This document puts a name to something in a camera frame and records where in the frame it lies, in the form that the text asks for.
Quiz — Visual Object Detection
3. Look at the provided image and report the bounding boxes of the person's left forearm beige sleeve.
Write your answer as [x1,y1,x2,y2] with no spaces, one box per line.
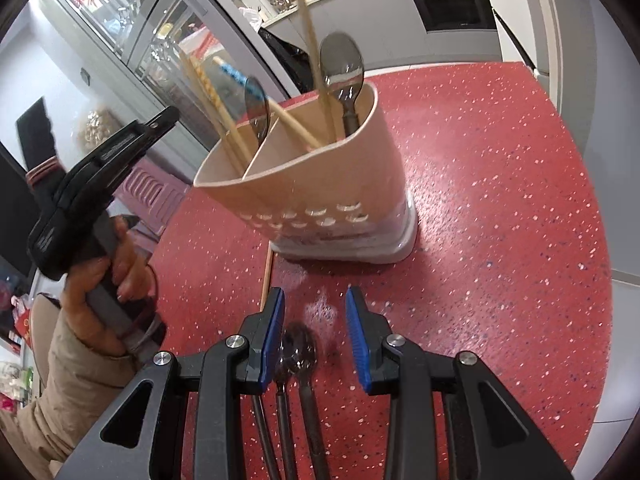
[0,305,149,467]

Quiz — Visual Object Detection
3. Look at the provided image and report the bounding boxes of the white plastic bag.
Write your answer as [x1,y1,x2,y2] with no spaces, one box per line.
[238,4,265,32]

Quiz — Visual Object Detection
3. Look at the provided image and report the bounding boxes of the white kitchen counter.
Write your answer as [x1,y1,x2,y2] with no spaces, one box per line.
[259,0,502,72]

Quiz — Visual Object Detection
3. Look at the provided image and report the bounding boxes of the zigzag patterned bamboo chopstick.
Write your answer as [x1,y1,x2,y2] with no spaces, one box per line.
[191,56,256,160]

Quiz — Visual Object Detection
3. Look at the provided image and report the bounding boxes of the clear bag of round snacks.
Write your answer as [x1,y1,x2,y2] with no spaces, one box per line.
[74,104,127,150]

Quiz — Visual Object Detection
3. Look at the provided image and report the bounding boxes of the black plastic trash bag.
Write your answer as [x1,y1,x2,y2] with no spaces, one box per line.
[257,27,322,97]

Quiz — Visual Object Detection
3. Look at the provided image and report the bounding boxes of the stack of pink plastic stools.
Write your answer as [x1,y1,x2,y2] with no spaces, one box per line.
[112,164,192,257]

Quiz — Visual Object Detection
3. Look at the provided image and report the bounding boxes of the white refrigerator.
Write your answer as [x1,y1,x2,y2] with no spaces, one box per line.
[475,0,568,113]

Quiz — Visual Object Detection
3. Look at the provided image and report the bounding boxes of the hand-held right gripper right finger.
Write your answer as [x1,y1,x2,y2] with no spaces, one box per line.
[345,286,576,480]

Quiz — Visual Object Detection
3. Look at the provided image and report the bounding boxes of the blue patterned bamboo chopstick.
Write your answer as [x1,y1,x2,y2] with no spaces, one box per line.
[213,56,326,150]

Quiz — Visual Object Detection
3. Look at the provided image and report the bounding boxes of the dark cloth with striped band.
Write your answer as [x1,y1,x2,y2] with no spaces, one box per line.
[16,99,67,197]

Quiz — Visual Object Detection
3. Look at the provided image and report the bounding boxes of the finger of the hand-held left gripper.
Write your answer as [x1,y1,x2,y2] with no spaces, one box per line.
[99,106,181,182]

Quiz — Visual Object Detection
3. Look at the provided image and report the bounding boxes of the beige perforated utensil holder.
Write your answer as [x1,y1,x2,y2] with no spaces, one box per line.
[192,81,417,264]

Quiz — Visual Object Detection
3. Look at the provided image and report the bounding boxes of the clear grey spoon black handle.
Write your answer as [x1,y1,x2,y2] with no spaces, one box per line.
[318,32,365,139]
[249,392,281,480]
[243,75,272,142]
[283,322,332,480]
[272,340,297,480]

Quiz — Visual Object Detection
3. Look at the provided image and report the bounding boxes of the built-in black oven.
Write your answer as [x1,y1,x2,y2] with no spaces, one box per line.
[402,0,497,34]

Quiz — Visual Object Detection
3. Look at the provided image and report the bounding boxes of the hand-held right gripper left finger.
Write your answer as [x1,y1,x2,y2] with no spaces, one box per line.
[55,287,286,480]

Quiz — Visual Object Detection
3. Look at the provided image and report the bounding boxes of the person's left hand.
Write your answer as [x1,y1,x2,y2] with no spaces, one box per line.
[61,217,157,357]

